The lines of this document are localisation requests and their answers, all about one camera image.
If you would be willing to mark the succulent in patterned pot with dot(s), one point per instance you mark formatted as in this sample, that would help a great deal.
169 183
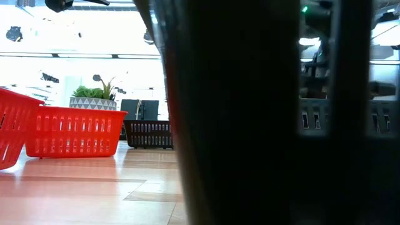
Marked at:
92 103

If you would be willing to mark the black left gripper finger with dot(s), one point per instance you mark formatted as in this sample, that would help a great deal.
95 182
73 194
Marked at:
93 2
59 4

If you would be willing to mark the black rectangular panel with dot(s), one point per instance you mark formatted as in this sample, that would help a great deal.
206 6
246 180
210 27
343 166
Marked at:
148 109

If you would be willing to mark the black plastic slotted basket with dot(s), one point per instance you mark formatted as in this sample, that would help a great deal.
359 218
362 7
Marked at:
148 134
237 125
312 104

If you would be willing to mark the red plastic slotted basket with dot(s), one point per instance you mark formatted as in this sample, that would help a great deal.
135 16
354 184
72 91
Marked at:
12 125
75 134

